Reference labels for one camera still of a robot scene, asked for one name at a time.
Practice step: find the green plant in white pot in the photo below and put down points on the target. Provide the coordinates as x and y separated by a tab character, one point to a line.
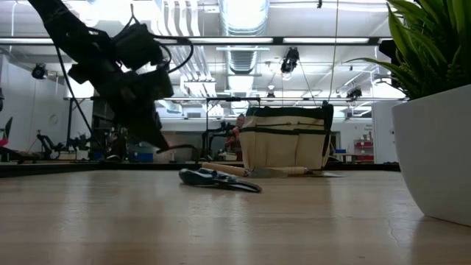
434	154

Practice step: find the silver ventilation duct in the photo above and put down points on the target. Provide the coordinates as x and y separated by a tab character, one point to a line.
243	18

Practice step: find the black hanging ceiling lamp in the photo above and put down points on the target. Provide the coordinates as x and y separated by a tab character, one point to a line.
354	94
38	71
290	60

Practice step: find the beige green-trimmed gardening bag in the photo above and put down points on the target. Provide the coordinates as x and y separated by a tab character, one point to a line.
283	147

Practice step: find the red storage shelf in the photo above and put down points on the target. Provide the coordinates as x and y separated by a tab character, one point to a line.
363	151

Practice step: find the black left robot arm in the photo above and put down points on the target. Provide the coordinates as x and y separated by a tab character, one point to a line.
62	25

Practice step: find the white cabinet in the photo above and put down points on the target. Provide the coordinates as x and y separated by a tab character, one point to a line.
382	132

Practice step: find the black metal table frame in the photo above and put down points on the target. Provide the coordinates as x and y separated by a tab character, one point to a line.
73	167

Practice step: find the person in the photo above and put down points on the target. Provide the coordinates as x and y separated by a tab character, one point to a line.
237	141

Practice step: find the black beam with light strips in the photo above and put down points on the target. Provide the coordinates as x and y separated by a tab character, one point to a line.
277	40

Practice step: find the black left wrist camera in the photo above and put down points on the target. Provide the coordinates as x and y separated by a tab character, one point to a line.
138	46

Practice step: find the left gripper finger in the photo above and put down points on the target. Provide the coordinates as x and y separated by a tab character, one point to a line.
147	127
180	146

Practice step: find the blue storage bins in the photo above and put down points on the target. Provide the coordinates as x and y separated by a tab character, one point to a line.
141	156

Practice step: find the grey metal pliers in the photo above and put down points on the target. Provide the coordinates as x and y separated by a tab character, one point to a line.
206	178

